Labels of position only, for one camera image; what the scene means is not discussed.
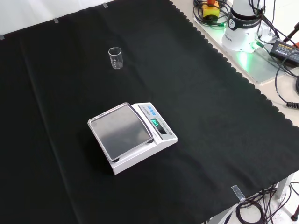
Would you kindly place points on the small clear glass beaker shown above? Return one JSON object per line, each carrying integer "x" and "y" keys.
{"x": 116, "y": 59}

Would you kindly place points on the white electronic balance steel pan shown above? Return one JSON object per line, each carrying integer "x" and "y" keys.
{"x": 149, "y": 149}

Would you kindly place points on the black bench cloth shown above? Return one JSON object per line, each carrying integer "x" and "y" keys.
{"x": 70, "y": 140}

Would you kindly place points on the yellow stop button box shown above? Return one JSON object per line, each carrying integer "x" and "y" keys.
{"x": 210, "y": 10}

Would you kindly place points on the pale base board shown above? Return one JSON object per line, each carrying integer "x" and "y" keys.
{"x": 261, "y": 67}

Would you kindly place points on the black power adapter brick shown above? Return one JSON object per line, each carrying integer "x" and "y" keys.
{"x": 285, "y": 50}

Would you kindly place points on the grey table leg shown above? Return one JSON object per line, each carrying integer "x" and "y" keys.
{"x": 285, "y": 185}

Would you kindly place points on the dark tripod leg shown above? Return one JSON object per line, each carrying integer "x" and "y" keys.
{"x": 293, "y": 32}

